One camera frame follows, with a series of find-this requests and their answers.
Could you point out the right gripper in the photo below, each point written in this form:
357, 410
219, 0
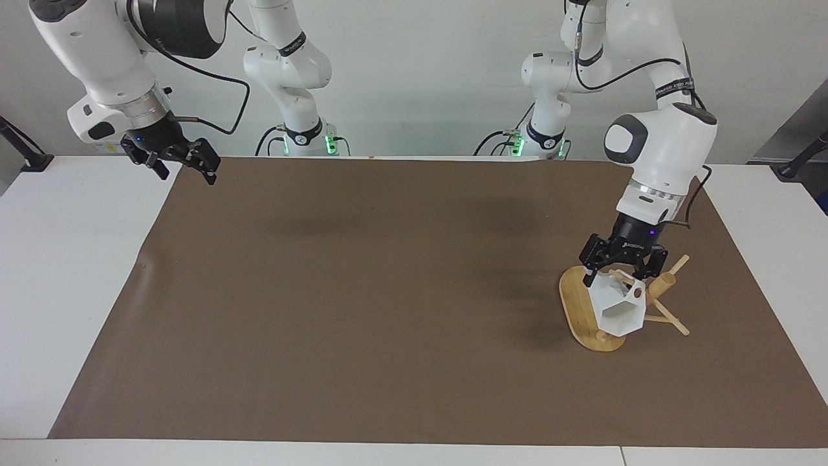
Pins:
158, 133

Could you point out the wooden cup rack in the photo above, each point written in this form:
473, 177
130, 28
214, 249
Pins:
579, 310

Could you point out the black stand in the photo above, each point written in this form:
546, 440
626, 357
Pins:
795, 165
32, 158

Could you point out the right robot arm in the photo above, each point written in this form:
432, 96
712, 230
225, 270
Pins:
97, 52

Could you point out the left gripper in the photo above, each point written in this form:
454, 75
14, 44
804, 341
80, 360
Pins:
637, 234

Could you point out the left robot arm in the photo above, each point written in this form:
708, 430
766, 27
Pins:
666, 142

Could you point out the white angular cup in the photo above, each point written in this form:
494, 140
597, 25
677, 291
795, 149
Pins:
614, 307

